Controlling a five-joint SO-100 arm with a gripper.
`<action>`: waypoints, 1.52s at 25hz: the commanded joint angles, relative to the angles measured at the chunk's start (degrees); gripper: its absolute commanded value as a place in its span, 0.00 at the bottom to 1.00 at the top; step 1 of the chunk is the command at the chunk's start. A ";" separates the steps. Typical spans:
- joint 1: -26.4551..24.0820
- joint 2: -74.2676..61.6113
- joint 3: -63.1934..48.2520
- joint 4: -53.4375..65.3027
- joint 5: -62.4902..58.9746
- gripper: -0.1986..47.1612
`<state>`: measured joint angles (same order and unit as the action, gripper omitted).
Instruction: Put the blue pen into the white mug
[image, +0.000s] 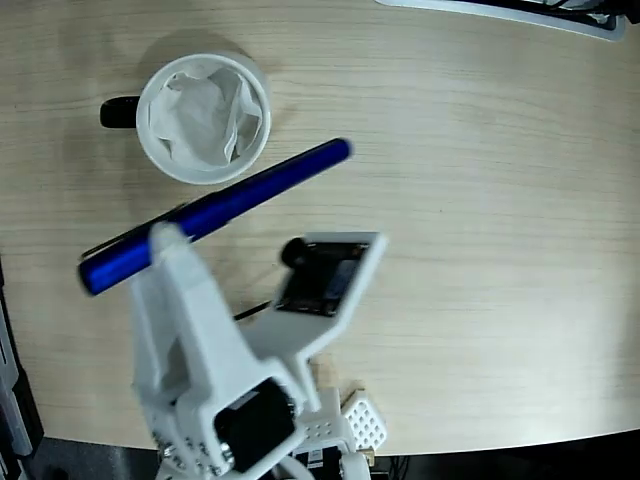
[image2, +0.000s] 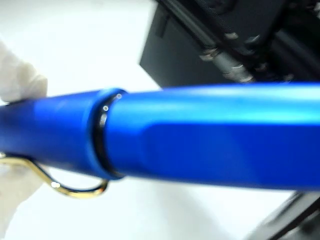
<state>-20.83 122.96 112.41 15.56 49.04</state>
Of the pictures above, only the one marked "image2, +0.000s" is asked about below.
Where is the black equipment box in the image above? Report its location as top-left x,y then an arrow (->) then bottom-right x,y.
138,0 -> 320,89

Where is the blue pen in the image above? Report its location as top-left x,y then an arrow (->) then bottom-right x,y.
0,83 -> 320,200

